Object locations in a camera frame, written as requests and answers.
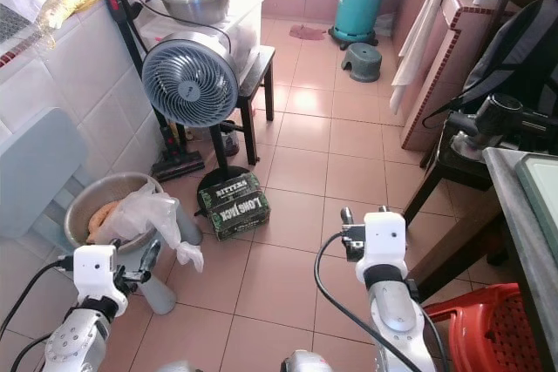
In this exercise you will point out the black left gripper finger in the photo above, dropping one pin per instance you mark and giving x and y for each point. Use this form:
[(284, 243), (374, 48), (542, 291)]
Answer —
[(153, 254)]

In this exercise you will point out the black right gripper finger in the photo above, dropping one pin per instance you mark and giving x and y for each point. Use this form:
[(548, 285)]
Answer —
[(384, 210), (346, 216)]

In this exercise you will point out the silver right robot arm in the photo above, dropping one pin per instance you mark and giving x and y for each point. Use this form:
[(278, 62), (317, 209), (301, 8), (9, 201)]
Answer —
[(392, 311)]

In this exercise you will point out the clear plastic bag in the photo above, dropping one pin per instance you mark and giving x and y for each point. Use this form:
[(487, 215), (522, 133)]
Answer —
[(148, 215)]

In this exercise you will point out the orange food piece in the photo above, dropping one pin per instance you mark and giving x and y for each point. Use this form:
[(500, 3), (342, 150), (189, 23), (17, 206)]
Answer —
[(100, 218)]

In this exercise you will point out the black chair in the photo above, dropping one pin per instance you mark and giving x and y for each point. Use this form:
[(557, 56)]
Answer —
[(445, 172)]

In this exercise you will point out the steel basin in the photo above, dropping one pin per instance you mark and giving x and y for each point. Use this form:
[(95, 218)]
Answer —
[(100, 191)]

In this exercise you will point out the dark wooden table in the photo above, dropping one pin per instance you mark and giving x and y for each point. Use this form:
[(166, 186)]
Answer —
[(462, 241)]

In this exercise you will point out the black red stick vacuum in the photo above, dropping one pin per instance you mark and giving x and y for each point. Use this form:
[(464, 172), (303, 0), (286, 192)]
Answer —
[(179, 165)]

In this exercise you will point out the green black printed carton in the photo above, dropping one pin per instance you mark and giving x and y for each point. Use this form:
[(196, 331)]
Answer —
[(234, 206)]

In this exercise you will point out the silver right robot leg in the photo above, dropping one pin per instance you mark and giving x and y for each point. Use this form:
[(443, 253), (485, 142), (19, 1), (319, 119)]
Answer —
[(305, 363)]

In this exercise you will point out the grey plastic chair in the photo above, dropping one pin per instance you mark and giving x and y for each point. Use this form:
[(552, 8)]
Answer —
[(44, 172)]

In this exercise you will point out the black handheld vacuum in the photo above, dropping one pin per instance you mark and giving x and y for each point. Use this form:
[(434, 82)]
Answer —
[(493, 115)]

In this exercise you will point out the small grey plastic stool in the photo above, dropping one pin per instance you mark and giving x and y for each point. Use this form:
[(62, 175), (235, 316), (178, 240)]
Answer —
[(362, 61)]

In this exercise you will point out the red plastic basket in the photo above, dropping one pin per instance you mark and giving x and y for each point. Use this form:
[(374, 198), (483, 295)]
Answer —
[(497, 328)]

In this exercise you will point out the grey round standing fan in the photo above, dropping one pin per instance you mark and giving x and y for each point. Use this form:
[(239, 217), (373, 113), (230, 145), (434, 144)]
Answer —
[(190, 83)]

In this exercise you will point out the black stool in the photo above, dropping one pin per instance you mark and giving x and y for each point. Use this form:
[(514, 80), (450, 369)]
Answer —
[(257, 63)]

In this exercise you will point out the white plank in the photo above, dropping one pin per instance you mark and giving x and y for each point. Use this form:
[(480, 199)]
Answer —
[(423, 32)]

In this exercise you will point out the red floor rag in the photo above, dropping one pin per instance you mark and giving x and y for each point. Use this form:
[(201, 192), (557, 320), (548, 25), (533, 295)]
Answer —
[(307, 32)]

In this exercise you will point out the teal gas cylinder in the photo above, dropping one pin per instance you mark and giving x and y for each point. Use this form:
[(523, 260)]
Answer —
[(357, 6)]

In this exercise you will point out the black backpack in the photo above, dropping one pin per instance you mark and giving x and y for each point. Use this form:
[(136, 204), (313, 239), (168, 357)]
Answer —
[(514, 50)]

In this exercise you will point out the white box appliance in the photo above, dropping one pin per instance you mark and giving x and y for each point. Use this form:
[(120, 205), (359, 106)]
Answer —
[(244, 23)]

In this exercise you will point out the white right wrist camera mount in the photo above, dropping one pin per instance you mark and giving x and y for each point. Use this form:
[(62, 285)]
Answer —
[(384, 241)]

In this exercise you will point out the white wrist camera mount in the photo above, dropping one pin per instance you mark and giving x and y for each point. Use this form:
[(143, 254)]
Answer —
[(384, 241), (91, 276)]

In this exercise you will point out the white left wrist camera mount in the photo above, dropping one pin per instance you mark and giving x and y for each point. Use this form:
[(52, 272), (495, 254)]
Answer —
[(91, 276)]

